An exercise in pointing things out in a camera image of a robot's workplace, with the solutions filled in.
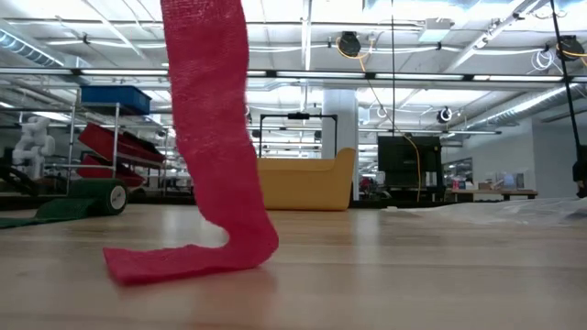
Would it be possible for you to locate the red elastic bandage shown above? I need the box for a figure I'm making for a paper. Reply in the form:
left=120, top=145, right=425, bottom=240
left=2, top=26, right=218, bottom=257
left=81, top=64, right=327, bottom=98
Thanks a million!
left=103, top=0, right=280, bottom=286

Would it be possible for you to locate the green elastic bandage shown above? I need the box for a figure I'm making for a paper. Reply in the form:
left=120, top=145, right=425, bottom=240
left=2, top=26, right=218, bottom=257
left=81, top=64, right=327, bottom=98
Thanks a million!
left=0, top=178, right=130, bottom=230

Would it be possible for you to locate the yellow plastic bin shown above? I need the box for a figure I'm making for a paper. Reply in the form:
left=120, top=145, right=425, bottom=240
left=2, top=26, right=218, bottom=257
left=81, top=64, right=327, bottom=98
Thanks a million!
left=256, top=147, right=357, bottom=212

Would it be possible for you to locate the black monitor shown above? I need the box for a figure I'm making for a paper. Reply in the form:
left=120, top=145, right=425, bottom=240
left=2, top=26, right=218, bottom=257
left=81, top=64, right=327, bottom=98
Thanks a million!
left=377, top=135, right=445, bottom=189

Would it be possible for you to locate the thin black vertical pole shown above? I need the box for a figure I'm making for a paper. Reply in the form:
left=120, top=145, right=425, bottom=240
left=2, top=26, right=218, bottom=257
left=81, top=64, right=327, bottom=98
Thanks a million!
left=391, top=0, right=396, bottom=134

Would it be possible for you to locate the metal shelf rack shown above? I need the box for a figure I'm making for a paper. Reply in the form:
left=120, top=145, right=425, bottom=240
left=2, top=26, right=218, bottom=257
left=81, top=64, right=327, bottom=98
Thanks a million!
left=45, top=86, right=167, bottom=196

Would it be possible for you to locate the red storage bin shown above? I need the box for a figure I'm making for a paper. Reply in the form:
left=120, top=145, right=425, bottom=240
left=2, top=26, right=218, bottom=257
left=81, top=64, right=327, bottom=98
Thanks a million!
left=77, top=122, right=166, bottom=164
left=75, top=154, right=146, bottom=188

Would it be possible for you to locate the blue storage bin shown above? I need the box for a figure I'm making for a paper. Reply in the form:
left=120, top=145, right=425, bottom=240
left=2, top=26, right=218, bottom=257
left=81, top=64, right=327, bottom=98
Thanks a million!
left=80, top=85, right=152, bottom=116

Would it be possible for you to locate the white ceiling box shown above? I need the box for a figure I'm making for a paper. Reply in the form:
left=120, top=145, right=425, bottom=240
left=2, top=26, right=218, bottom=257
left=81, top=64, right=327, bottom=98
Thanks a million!
left=417, top=17, right=453, bottom=43

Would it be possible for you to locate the wooden background table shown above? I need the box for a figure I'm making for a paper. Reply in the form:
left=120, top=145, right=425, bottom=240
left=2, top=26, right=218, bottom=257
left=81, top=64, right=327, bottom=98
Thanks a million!
left=447, top=187, right=538, bottom=203

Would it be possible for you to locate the clear plastic bag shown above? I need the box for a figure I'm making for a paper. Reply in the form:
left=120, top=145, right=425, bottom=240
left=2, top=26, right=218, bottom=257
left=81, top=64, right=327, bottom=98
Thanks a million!
left=384, top=196, right=587, bottom=228

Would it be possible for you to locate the white robot figure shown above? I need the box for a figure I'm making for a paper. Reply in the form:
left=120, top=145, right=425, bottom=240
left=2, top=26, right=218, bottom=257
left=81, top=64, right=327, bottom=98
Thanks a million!
left=11, top=116, right=56, bottom=180

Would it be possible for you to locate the thin black slanted pole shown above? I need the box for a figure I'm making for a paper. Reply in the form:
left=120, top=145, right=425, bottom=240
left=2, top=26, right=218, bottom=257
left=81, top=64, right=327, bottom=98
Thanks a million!
left=548, top=0, right=584, bottom=160

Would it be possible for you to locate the black camera gantry frame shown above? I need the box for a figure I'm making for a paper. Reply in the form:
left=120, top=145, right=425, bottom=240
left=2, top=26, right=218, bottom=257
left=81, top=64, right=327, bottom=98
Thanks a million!
left=259, top=112, right=339, bottom=160

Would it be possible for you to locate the suspended light rail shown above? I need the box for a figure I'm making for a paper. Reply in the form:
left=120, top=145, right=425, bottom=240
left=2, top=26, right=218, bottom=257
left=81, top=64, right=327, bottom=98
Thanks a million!
left=0, top=67, right=587, bottom=83

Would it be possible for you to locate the yellow hanging cable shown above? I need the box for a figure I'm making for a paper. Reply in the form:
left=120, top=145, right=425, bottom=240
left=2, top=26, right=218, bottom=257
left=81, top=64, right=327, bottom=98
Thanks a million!
left=335, top=38, right=423, bottom=203

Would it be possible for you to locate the black ceiling cable reel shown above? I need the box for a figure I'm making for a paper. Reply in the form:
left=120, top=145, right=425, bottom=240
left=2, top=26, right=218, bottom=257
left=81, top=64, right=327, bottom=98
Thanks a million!
left=436, top=105, right=456, bottom=125
left=338, top=30, right=363, bottom=59
left=555, top=35, right=587, bottom=63

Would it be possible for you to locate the silver air duct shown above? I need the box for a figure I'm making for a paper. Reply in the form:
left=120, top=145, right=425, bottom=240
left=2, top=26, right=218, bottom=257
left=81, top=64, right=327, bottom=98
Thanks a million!
left=0, top=29, right=65, bottom=68
left=467, top=84, right=587, bottom=134

